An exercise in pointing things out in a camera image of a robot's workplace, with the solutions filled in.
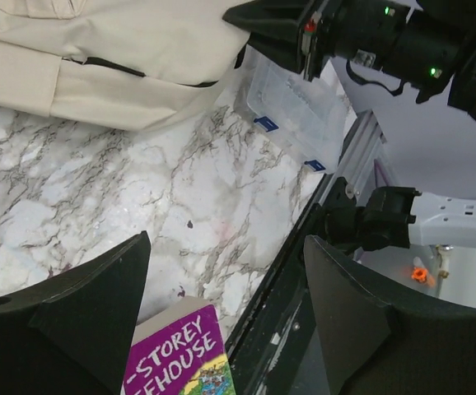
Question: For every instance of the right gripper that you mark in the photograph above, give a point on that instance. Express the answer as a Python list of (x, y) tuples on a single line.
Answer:
[(361, 32)]

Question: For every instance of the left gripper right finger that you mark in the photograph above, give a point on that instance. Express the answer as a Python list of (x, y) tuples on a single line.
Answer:
[(378, 336)]

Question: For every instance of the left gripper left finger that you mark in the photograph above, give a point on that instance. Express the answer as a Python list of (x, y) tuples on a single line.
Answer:
[(71, 334)]

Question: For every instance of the purple Treehouse book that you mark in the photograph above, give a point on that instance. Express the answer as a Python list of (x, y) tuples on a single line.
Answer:
[(179, 351)]

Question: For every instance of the cream canvas backpack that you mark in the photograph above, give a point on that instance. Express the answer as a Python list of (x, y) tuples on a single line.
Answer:
[(132, 65)]

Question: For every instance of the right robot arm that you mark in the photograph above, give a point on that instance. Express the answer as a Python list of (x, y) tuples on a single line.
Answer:
[(431, 48)]

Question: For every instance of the clear plastic organizer box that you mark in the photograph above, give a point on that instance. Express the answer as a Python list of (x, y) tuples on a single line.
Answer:
[(307, 120)]

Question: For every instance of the black metal base plate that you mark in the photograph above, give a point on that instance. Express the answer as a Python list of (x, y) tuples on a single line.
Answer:
[(274, 347)]

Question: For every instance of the aluminium rail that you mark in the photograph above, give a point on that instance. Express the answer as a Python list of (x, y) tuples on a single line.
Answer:
[(363, 145)]

